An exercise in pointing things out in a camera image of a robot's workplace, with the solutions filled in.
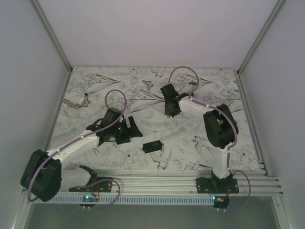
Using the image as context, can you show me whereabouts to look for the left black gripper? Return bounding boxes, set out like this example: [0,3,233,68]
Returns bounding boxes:
[111,116,142,145]

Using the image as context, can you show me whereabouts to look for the black fuse box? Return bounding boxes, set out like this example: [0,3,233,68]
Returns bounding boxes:
[142,140,163,153]

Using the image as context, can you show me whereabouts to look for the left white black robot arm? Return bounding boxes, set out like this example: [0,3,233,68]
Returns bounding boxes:
[20,108,142,202]

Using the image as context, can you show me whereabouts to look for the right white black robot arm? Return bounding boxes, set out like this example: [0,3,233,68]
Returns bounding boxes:
[161,84,238,193]

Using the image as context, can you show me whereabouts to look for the floral patterned table mat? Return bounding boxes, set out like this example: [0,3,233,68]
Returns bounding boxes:
[51,67,260,171]

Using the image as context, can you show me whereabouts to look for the green plastic connector part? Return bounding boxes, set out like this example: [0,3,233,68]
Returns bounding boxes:
[217,119,238,126]

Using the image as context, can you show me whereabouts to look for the metal clip with blue bead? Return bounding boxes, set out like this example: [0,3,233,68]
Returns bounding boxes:
[63,93,91,109]

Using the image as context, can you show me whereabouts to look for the left small circuit board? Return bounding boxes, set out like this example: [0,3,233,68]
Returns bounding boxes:
[82,194,100,203]

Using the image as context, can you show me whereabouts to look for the small circuit board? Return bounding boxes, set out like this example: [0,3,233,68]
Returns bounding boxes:
[213,196,229,204]
[82,194,100,203]

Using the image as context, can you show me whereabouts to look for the right small circuit board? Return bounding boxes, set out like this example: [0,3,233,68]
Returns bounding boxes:
[213,196,229,204]

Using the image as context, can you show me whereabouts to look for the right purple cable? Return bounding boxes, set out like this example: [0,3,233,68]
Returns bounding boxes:
[168,66,251,212]

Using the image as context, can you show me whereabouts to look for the purple cable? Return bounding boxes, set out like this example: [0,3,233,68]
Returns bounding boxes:
[168,66,251,212]
[27,89,129,210]

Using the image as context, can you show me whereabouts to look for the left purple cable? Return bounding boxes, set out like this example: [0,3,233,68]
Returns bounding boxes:
[27,89,129,210]

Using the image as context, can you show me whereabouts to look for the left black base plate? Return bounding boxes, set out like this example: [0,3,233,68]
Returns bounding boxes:
[68,177,113,193]

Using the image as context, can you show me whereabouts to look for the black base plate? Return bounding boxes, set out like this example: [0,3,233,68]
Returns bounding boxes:
[68,177,113,193]
[196,177,239,194]

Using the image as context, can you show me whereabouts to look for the grey slotted cable duct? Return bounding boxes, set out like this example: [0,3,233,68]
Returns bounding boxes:
[51,195,216,205]

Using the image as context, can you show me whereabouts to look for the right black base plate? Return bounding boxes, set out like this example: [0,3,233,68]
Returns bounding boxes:
[196,177,239,194]

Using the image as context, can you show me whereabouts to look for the aluminium rail frame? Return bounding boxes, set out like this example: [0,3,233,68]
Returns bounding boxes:
[22,167,285,197]

